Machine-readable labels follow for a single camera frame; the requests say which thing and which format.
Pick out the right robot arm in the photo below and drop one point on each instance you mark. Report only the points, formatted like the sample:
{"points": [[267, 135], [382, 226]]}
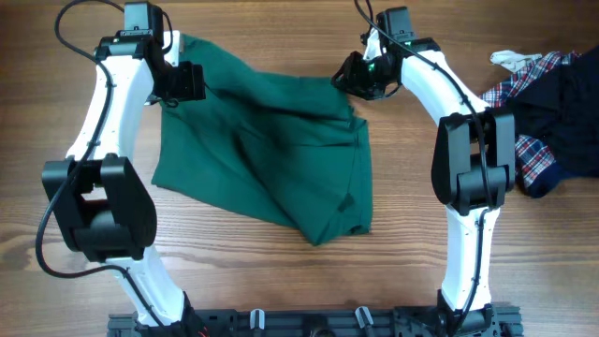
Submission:
{"points": [[473, 168]]}

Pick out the dark navy garment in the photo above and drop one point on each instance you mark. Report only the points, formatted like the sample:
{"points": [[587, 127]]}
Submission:
{"points": [[567, 99]]}

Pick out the green cloth garment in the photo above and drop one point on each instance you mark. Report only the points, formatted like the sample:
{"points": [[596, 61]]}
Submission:
{"points": [[282, 149]]}

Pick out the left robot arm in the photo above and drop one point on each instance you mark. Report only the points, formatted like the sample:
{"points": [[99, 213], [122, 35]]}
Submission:
{"points": [[101, 206]]}

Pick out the plaid red blue garment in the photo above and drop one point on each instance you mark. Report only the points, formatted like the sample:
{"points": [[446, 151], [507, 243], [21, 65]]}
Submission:
{"points": [[537, 168]]}

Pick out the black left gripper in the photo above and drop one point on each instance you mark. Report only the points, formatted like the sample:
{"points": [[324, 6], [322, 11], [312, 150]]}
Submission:
{"points": [[192, 87]]}

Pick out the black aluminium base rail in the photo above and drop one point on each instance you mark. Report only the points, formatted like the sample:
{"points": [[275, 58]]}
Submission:
{"points": [[327, 322]]}

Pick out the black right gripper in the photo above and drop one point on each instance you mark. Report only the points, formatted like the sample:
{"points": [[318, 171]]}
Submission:
{"points": [[349, 75]]}

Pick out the white cloth piece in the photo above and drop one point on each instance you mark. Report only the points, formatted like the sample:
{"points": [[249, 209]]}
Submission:
{"points": [[513, 61]]}

